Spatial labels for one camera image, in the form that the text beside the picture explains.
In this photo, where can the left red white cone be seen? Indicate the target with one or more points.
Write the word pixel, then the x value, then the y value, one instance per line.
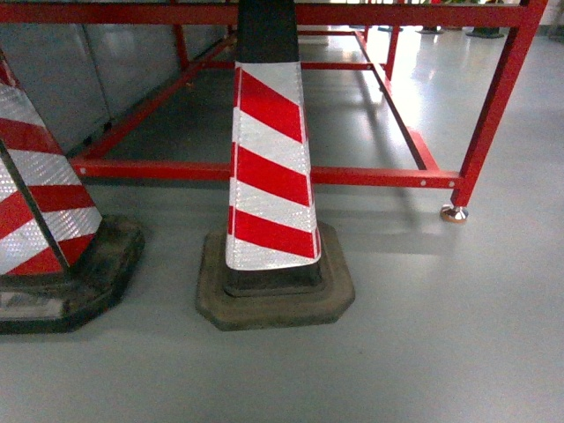
pixel 63 263

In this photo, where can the red white traffic cone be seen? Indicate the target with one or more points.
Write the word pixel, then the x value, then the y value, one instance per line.
pixel 276 265

